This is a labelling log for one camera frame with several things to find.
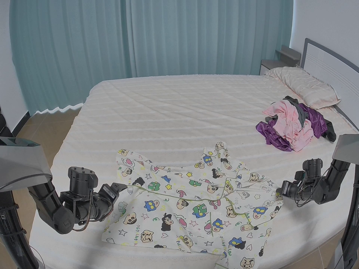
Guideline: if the white printed pyjama top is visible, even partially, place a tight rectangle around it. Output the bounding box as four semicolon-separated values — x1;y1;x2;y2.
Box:
102;141;285;269

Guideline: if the cream pillow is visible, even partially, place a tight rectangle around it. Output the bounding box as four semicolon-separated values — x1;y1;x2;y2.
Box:
265;66;342;110

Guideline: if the blue-green curtain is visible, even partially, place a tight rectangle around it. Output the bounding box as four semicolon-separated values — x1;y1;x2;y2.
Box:
10;0;293;117

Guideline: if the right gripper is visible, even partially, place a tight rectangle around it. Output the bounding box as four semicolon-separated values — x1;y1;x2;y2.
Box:
280;180;302;200

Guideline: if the bed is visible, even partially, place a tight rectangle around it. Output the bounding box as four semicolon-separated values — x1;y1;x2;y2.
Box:
28;38;359;269

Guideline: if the pile of clothes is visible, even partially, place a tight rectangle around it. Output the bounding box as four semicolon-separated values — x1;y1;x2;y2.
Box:
256;95;337;153

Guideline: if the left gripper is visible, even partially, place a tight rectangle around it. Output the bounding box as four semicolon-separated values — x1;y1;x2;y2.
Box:
93;182;130;207

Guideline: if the grey bedside table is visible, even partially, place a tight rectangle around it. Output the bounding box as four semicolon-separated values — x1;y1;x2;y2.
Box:
260;44;301;75

